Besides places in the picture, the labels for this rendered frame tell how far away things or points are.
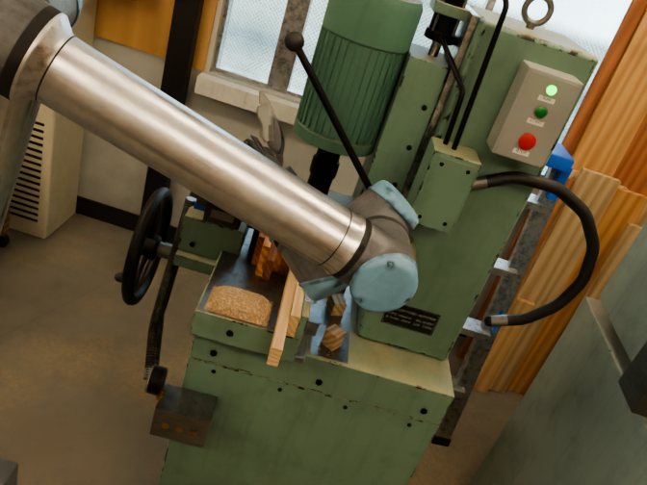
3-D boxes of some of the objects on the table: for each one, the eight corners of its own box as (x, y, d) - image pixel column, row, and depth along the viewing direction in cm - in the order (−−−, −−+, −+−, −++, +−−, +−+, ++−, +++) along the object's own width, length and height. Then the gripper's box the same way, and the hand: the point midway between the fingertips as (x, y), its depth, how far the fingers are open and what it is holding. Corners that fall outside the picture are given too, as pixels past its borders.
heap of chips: (214, 285, 124) (217, 273, 123) (272, 301, 125) (276, 291, 124) (203, 309, 117) (206, 297, 115) (267, 326, 118) (270, 316, 116)
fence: (319, 204, 170) (323, 187, 167) (323, 206, 170) (329, 189, 167) (294, 338, 117) (301, 316, 115) (301, 340, 117) (309, 318, 115)
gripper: (319, 165, 96) (255, 70, 100) (224, 239, 100) (167, 143, 105) (335, 175, 104) (275, 86, 108) (247, 242, 108) (194, 153, 113)
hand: (229, 117), depth 109 cm, fingers open, 14 cm apart
